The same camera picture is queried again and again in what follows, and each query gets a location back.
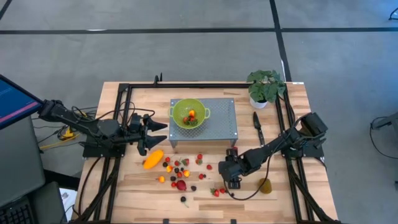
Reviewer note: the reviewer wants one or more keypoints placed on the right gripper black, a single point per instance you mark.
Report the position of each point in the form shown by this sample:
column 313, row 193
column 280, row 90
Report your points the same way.
column 231, row 169

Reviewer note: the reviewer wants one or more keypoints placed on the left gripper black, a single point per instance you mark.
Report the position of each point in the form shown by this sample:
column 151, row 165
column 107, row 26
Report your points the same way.
column 138, row 130

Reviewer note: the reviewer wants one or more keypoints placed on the green plastic colander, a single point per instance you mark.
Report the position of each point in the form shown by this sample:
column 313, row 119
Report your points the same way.
column 180, row 109

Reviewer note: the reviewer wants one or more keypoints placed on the small yellow-orange peach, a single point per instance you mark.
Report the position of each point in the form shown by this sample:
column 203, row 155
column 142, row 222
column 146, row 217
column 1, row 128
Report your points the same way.
column 169, row 169
column 186, row 173
column 161, row 179
column 191, row 113

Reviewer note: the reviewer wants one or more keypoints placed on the dark red pomegranate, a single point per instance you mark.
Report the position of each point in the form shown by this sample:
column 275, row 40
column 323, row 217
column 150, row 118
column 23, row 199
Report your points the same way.
column 181, row 185

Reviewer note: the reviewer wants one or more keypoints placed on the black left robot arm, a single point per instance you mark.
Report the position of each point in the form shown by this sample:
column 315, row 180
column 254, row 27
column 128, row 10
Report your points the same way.
column 93, row 129

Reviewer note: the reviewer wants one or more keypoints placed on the large red strawberry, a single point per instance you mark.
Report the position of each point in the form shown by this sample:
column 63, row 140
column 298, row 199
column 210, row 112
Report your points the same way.
column 215, row 193

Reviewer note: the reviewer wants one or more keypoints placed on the blackberry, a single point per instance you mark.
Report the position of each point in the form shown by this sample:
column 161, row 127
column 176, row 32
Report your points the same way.
column 193, row 188

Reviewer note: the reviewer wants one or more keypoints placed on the grey perforated metal shelf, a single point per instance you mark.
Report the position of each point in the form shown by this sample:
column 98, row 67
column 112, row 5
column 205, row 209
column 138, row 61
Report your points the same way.
column 220, row 124

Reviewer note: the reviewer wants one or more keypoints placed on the green plant in white pot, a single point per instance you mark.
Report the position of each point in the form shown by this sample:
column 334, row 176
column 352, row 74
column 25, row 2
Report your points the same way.
column 264, row 87

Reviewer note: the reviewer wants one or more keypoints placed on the white paper sheet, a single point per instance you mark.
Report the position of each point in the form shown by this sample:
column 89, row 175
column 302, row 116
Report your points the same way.
column 67, row 199

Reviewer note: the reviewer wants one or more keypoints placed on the computer monitor blue screen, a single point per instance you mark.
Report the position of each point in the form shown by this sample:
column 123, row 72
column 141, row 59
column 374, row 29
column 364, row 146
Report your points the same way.
column 15, row 102

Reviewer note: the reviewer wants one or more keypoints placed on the black keyboard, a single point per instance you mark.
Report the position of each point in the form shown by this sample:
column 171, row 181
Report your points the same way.
column 15, row 216

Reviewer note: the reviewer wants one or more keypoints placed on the grey furniture leg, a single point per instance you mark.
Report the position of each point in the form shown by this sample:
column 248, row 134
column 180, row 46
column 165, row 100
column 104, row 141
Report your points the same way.
column 390, row 120

